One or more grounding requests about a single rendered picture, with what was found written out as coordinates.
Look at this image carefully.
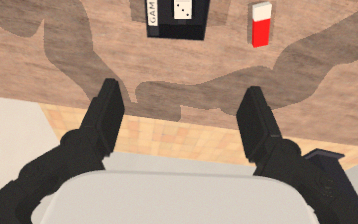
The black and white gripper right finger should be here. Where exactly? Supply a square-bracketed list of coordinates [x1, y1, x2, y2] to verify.
[236, 86, 358, 224]

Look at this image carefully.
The white domino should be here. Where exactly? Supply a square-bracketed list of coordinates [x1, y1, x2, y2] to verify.
[174, 0, 192, 19]

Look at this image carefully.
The black rack of bins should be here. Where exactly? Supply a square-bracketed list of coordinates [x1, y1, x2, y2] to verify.
[144, 0, 210, 41]

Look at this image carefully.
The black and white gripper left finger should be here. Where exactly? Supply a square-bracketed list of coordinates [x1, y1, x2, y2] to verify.
[0, 78, 125, 224]

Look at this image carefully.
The red and white eraser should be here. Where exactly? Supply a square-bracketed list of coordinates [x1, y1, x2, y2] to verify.
[252, 1, 272, 48]

